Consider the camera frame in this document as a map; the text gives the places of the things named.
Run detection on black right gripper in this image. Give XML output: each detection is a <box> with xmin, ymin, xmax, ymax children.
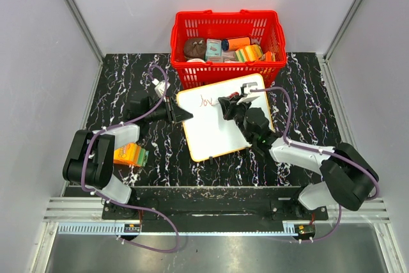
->
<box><xmin>220</xmin><ymin>94</ymin><xmax>254</xmax><ymax>143</ymax></box>

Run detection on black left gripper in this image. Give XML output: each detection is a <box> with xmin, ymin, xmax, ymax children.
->
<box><xmin>145</xmin><ymin>97</ymin><xmax>193</xmax><ymax>125</ymax></box>

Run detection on red whiteboard marker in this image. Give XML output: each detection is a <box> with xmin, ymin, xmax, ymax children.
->
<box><xmin>213</xmin><ymin>92</ymin><xmax>241</xmax><ymax>106</ymax></box>

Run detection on yellow framed whiteboard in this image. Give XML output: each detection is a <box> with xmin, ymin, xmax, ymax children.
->
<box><xmin>176</xmin><ymin>74</ymin><xmax>265</xmax><ymax>162</ymax></box>

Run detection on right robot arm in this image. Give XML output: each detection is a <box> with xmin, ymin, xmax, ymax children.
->
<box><xmin>218</xmin><ymin>93</ymin><xmax>379</xmax><ymax>219</ymax></box>

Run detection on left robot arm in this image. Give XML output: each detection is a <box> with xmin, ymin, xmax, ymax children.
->
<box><xmin>62</xmin><ymin>97</ymin><xmax>193</xmax><ymax>219</ymax></box>

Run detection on teal small box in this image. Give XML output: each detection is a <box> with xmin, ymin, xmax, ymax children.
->
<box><xmin>205</xmin><ymin>38</ymin><xmax>222</xmax><ymax>59</ymax></box>

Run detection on yellow orange snack box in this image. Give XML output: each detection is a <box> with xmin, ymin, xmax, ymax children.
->
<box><xmin>235</xmin><ymin>44</ymin><xmax>263</xmax><ymax>63</ymax></box>

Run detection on blue capped yellow bottle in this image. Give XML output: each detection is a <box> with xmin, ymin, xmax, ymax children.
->
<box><xmin>221</xmin><ymin>36</ymin><xmax>251</xmax><ymax>51</ymax></box>

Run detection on orange green snack box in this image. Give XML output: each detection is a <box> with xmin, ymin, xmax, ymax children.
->
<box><xmin>113</xmin><ymin>143</ymin><xmax>149</xmax><ymax>167</ymax></box>

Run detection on red plastic basket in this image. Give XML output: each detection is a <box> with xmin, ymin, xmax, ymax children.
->
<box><xmin>170</xmin><ymin>10</ymin><xmax>287</xmax><ymax>89</ymax></box>

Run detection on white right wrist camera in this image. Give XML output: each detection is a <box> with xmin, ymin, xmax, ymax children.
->
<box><xmin>237</xmin><ymin>82</ymin><xmax>260</xmax><ymax>104</ymax></box>

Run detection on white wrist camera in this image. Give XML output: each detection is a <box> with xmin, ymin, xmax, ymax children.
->
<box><xmin>237</xmin><ymin>82</ymin><xmax>260</xmax><ymax>104</ymax></box>
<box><xmin>152</xmin><ymin>79</ymin><xmax>169</xmax><ymax>97</ymax></box>

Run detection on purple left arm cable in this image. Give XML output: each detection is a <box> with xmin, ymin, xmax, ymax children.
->
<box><xmin>81</xmin><ymin>64</ymin><xmax>181</xmax><ymax>253</ymax></box>

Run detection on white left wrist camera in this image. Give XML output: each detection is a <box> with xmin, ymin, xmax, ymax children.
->
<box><xmin>152</xmin><ymin>79</ymin><xmax>169</xmax><ymax>97</ymax></box>

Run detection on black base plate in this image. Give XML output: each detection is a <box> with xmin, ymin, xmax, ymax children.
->
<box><xmin>101</xmin><ymin>186</ymin><xmax>329</xmax><ymax>221</ymax></box>

